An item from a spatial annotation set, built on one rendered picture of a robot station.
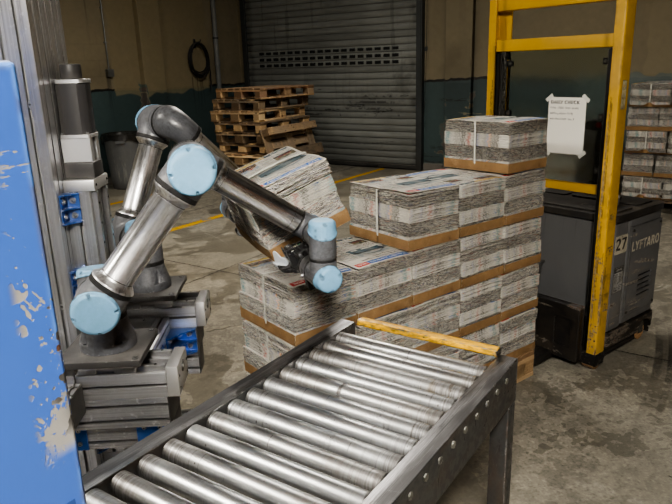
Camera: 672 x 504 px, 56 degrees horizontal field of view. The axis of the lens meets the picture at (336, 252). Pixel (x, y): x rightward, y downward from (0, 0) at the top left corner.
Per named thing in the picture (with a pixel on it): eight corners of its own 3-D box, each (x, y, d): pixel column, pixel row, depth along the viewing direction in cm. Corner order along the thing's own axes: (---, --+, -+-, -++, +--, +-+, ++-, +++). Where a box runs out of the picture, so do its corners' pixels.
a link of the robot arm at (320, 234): (301, 215, 176) (303, 253, 179) (311, 224, 165) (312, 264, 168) (329, 213, 178) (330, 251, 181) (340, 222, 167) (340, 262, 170)
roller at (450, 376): (329, 349, 185) (327, 335, 183) (485, 389, 159) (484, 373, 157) (320, 359, 181) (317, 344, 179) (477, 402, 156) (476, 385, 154)
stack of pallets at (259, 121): (268, 169, 1011) (263, 85, 975) (319, 173, 965) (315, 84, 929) (213, 184, 900) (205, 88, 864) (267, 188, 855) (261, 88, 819)
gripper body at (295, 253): (301, 235, 193) (315, 245, 182) (311, 259, 196) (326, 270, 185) (278, 247, 191) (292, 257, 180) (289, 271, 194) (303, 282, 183)
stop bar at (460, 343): (362, 321, 192) (362, 315, 192) (502, 353, 169) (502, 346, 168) (356, 325, 190) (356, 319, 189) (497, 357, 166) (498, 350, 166)
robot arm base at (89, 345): (72, 357, 170) (66, 323, 167) (90, 335, 184) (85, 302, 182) (129, 355, 171) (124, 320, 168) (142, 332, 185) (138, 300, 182)
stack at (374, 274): (249, 450, 268) (234, 262, 245) (439, 366, 338) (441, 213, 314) (303, 495, 239) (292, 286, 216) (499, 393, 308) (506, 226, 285)
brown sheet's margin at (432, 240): (349, 234, 279) (348, 224, 278) (398, 223, 295) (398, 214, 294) (408, 251, 250) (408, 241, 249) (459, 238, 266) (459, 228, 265)
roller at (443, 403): (303, 364, 175) (298, 352, 172) (465, 409, 149) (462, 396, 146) (294, 377, 172) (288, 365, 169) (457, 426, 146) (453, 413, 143)
